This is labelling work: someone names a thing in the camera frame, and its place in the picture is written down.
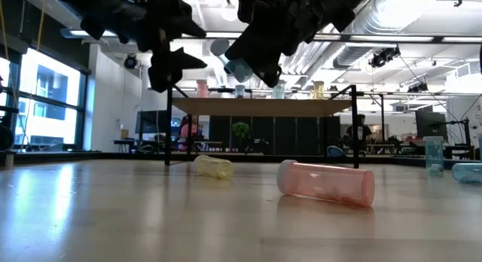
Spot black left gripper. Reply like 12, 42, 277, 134
122, 0, 209, 94

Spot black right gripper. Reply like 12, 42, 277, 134
224, 0, 314, 89

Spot pink medicine bottle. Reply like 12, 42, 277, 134
196, 79, 209, 99
276, 159, 377, 208

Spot yellow medicine bottle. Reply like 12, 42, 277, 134
192, 154, 235, 181
312, 80, 325, 100

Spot wooden shelf with black legs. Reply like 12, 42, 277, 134
164, 82, 365, 169

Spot round white pendant lamp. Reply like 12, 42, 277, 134
221, 0, 240, 22

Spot green potted plant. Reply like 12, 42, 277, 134
231, 121, 252, 153

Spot black computer monitor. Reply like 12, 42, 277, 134
135, 110, 170, 136
415, 110, 449, 142

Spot person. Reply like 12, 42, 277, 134
346, 114, 374, 150
178, 116, 203, 152

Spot blue rounded object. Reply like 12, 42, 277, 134
326, 145, 346, 160

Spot black ceiling spotlight cluster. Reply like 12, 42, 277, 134
368, 45, 402, 69

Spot black bar with light strips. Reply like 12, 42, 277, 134
62, 27, 482, 44

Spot large glass window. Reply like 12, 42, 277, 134
0, 47, 91, 152

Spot black ceiling camera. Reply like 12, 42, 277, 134
124, 53, 139, 70

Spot silver ventilation duct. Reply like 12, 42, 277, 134
331, 0, 425, 69

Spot black aluminium table frame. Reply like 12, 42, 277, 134
0, 151, 482, 171

